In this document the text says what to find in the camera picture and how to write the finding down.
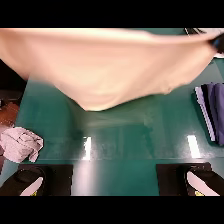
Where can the black garment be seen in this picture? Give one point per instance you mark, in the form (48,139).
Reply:
(206,106)

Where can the pale grey garment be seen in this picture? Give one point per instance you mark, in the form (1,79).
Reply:
(20,144)

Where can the lilac garment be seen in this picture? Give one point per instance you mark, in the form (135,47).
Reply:
(202,108)

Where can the beige T-shirt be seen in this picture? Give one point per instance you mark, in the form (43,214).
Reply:
(100,70)

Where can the dark blue garment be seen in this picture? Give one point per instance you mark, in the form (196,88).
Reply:
(218,111)

